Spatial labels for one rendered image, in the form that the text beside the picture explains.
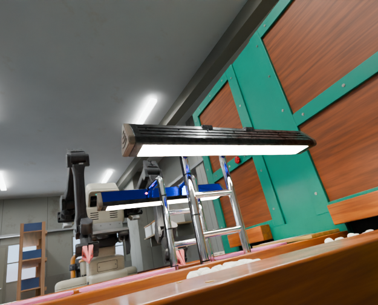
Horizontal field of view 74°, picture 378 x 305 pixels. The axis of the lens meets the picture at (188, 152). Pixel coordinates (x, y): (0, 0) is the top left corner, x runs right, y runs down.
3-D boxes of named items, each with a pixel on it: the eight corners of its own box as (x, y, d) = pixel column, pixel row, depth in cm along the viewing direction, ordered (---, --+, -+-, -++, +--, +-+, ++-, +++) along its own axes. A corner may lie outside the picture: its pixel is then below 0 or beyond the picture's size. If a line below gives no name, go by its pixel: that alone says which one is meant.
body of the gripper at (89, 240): (99, 242, 117) (97, 234, 124) (75, 246, 113) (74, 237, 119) (98, 255, 119) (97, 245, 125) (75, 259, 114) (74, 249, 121)
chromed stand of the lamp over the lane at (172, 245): (157, 295, 100) (143, 187, 117) (201, 283, 109) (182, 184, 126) (175, 297, 85) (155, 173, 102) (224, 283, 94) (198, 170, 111)
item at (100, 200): (96, 211, 107) (95, 195, 110) (219, 198, 135) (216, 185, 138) (98, 207, 100) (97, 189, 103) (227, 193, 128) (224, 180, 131)
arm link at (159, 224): (159, 172, 153) (141, 172, 149) (161, 167, 149) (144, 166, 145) (172, 242, 127) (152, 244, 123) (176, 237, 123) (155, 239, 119)
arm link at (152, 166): (158, 155, 155) (143, 154, 151) (162, 173, 146) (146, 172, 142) (141, 196, 184) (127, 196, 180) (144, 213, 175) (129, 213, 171)
